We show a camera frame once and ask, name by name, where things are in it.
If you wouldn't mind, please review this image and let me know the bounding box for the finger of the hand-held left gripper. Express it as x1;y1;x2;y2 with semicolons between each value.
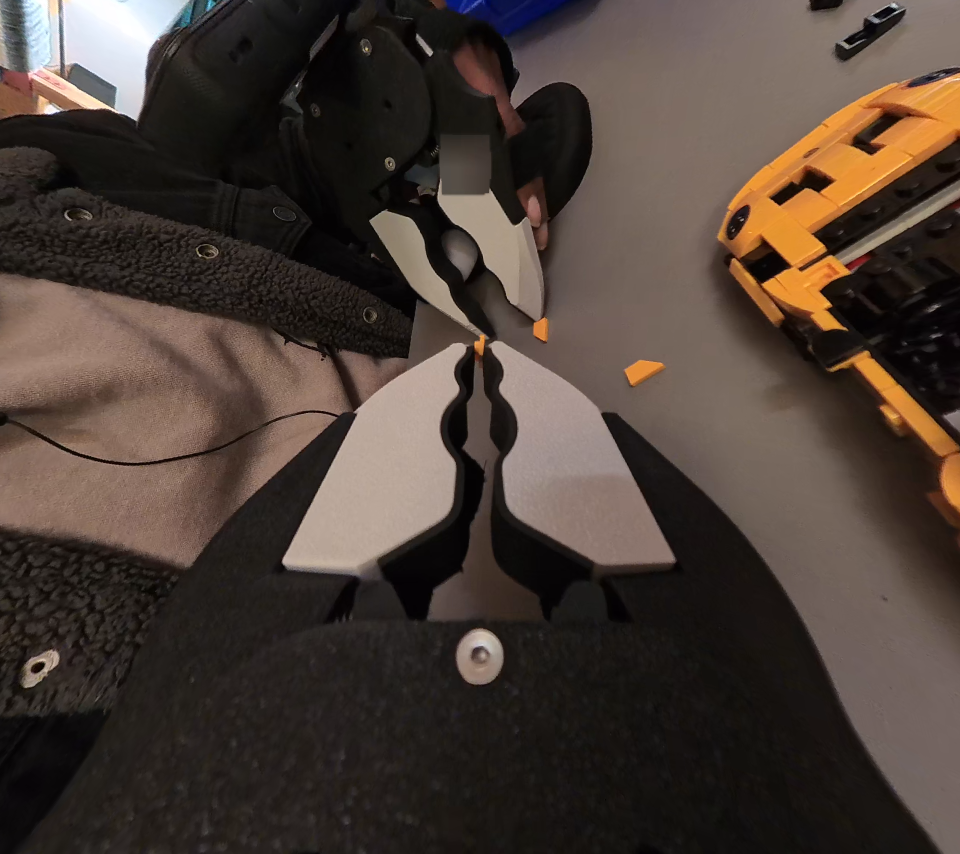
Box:
369;207;498;339
437;188;549;323

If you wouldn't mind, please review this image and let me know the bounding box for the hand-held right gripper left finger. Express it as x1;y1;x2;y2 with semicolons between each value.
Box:
281;342;485;579

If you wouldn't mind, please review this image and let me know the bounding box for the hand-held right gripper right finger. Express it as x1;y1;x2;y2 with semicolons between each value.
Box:
482;342;678;578

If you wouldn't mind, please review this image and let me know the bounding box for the person's left forearm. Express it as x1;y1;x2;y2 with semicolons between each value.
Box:
137;0;451;158

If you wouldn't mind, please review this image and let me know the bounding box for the yellow lego car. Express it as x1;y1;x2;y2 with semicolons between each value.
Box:
716;66;960;529

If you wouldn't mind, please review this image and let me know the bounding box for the person's left hand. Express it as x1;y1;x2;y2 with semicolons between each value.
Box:
452;35;554;253

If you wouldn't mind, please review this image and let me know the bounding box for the beige sweatshirt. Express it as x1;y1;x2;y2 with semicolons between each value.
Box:
0;269;415;570

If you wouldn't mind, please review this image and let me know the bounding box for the wooden board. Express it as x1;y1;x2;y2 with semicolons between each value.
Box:
0;66;117;114

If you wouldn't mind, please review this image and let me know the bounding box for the thin black earphone cable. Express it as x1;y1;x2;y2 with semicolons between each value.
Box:
0;410;342;467

